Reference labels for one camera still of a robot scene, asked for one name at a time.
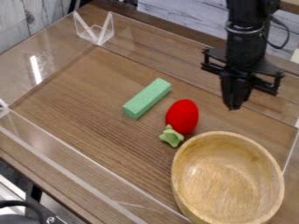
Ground black table leg bracket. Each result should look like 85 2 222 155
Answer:
24 185 87 224

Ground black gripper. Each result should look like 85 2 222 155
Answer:
202 24 285 110

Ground clear acrylic tray walls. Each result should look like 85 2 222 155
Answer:
0 7 299 224

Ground green rectangular block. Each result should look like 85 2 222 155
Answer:
123 78 173 120

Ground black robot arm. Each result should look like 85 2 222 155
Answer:
202 0 290 110

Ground black cable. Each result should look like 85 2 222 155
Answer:
0 199 46 224

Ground red plush strawberry toy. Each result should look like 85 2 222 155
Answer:
159 99 201 148

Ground wooden bowl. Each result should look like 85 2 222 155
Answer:
173 131 286 224

